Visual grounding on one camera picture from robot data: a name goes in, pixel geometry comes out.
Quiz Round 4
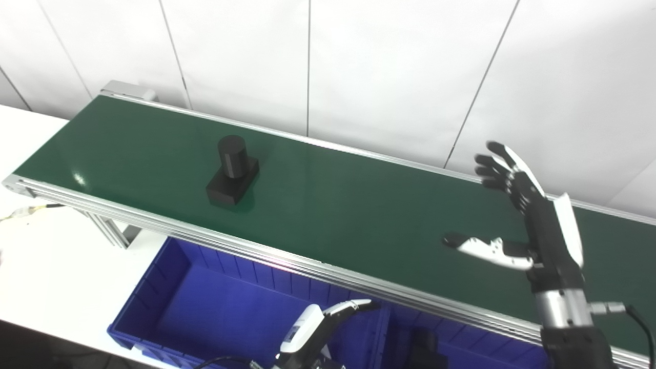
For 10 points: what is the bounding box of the blue plastic bin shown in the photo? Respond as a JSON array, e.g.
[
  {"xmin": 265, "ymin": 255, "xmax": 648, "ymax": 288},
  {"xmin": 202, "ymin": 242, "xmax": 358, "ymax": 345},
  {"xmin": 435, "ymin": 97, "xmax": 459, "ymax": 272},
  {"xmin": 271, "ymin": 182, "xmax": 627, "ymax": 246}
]
[
  {"xmin": 107, "ymin": 237, "xmax": 391, "ymax": 369},
  {"xmin": 379, "ymin": 302, "xmax": 551, "ymax": 369}
]

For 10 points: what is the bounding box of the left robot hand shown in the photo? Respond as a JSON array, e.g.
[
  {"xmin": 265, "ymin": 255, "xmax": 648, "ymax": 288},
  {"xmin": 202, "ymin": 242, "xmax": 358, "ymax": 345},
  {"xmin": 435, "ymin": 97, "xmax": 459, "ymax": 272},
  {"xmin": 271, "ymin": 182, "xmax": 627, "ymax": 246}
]
[{"xmin": 274, "ymin": 299, "xmax": 382, "ymax": 369}]

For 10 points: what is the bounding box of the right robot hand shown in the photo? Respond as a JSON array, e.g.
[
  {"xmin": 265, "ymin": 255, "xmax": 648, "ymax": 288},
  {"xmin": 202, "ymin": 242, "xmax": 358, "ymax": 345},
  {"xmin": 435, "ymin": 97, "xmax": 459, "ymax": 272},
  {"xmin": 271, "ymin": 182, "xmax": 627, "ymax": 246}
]
[{"xmin": 442, "ymin": 141, "xmax": 586, "ymax": 295}]

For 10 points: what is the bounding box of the black cylinder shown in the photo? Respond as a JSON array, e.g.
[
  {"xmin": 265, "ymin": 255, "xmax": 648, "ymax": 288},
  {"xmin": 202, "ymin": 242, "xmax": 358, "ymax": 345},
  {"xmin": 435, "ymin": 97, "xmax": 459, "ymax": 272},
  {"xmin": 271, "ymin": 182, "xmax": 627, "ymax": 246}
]
[
  {"xmin": 206, "ymin": 135, "xmax": 260, "ymax": 207},
  {"xmin": 407, "ymin": 328, "xmax": 449, "ymax": 369}
]

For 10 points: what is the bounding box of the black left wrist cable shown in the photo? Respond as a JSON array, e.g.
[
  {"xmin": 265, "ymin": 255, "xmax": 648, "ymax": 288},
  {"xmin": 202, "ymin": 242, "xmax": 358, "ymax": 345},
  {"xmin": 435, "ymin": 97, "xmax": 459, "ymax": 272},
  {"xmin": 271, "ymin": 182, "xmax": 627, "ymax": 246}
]
[{"xmin": 192, "ymin": 356, "xmax": 267, "ymax": 369}]

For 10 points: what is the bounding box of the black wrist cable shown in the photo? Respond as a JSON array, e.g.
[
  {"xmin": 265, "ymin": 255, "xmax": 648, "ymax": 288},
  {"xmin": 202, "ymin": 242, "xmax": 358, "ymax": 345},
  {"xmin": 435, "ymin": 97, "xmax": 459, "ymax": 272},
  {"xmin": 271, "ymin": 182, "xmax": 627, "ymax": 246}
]
[
  {"xmin": 588, "ymin": 301, "xmax": 656, "ymax": 369},
  {"xmin": 192, "ymin": 356, "xmax": 267, "ymax": 369}
]

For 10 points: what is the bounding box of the green conveyor belt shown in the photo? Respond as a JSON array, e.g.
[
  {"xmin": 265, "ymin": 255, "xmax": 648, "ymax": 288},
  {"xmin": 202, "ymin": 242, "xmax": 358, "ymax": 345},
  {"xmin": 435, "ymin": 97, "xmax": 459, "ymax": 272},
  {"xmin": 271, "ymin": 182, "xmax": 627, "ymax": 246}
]
[{"xmin": 3, "ymin": 80, "xmax": 656, "ymax": 369}]

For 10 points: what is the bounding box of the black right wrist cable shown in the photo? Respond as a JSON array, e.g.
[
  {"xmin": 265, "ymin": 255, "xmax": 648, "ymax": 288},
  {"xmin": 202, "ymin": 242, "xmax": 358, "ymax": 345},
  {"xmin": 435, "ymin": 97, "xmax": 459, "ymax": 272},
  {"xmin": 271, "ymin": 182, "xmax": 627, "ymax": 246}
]
[{"xmin": 588, "ymin": 301, "xmax": 656, "ymax": 369}]

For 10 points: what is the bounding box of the aluminium conveyor leg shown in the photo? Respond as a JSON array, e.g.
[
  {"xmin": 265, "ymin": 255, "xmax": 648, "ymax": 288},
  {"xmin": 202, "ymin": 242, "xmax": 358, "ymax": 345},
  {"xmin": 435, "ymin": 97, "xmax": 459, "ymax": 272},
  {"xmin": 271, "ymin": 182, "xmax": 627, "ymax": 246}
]
[{"xmin": 85, "ymin": 210, "xmax": 142, "ymax": 250}]

